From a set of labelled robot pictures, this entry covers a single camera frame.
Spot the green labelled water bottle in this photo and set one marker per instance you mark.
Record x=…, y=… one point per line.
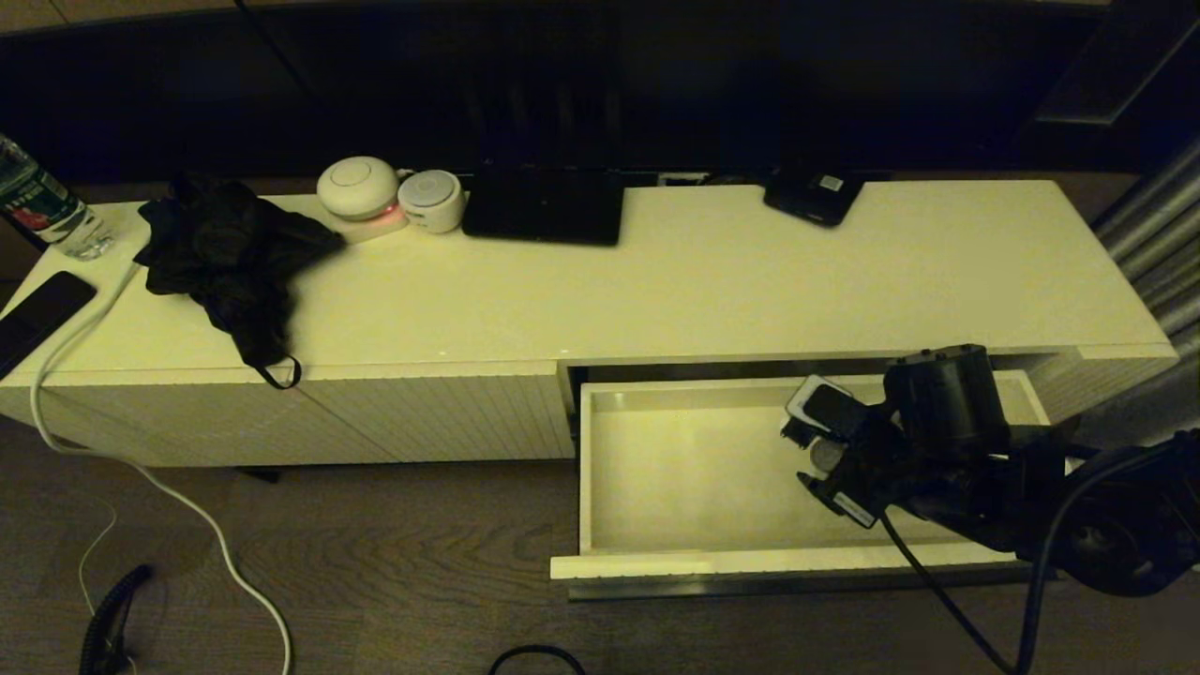
x=47, y=211

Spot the black crumpled cloth bag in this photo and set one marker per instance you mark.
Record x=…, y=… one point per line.
x=225, y=253

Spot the white cylindrical speaker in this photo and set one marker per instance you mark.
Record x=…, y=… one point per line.
x=431, y=202

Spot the grey curtain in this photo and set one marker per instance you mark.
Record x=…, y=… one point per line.
x=1158, y=234

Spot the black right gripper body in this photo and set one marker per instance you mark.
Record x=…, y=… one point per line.
x=872, y=478

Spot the white power socket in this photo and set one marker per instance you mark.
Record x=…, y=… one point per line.
x=682, y=179

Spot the black router box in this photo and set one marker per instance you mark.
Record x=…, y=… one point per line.
x=544, y=211

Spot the dark angular panel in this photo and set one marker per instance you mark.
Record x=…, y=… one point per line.
x=1116, y=66

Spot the small black labelled box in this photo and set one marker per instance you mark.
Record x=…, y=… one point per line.
x=811, y=200

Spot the white fluted drawer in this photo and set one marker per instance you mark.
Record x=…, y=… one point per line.
x=675, y=469

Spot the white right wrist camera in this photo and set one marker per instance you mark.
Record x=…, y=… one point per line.
x=825, y=408

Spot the white low cabinet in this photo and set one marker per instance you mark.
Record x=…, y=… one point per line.
x=656, y=300

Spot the large black television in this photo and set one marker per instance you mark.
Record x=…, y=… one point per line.
x=656, y=84

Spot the white flat charging base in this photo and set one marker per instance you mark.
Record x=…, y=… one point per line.
x=375, y=228

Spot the black smartphone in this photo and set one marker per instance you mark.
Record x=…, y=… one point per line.
x=37, y=319

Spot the white dome shaped device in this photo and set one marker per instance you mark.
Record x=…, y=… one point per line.
x=356, y=187

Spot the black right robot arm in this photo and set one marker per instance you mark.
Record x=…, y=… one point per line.
x=947, y=394

